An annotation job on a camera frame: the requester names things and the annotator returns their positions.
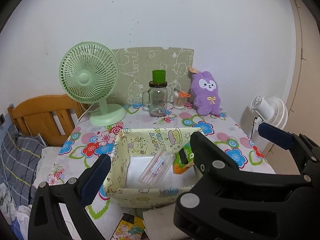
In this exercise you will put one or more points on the floral tablecloth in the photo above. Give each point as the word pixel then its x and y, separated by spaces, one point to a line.
pixel 86 143

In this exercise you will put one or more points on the beige door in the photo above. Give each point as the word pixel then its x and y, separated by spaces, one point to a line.
pixel 303 100

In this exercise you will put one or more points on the green desk fan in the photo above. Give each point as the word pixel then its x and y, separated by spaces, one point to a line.
pixel 88 74

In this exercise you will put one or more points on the green cartoon patterned board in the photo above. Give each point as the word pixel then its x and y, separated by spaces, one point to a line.
pixel 136 66

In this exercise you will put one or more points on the purple plush bunny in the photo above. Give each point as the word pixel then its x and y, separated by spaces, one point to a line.
pixel 206 94

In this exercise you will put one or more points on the white standing fan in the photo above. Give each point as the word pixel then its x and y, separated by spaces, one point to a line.
pixel 271 110

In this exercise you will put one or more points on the cartoon sticker tissue pack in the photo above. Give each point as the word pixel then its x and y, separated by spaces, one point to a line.
pixel 129 227

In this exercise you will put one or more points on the glass mason jar mug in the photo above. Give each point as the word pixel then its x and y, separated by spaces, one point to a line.
pixel 155 99

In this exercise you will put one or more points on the wooden bed headboard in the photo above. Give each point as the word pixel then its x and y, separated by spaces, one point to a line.
pixel 48 116

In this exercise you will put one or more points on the cotton swab jar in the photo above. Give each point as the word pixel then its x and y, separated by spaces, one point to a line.
pixel 179 98

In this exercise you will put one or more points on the yellow cartoon fabric storage box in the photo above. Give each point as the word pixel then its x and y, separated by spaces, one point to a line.
pixel 133 150

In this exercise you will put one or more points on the green cup on jar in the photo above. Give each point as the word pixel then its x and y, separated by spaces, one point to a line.
pixel 158 76

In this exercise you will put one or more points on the white cloth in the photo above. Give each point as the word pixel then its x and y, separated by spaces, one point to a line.
pixel 159 224

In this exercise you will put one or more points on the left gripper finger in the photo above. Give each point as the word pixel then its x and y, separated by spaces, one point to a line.
pixel 46 220

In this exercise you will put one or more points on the blue plaid pillow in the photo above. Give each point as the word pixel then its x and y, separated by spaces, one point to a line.
pixel 20 155

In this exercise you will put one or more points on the wall power socket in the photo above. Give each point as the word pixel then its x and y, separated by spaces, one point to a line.
pixel 2 119

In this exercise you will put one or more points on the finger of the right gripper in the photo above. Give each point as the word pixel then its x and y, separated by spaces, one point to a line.
pixel 287 142
pixel 228 203

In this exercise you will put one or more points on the clear plastic pen pouch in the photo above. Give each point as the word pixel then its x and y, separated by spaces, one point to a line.
pixel 157 168

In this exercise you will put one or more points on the green orange tissue pack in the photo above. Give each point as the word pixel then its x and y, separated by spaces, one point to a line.
pixel 184 159

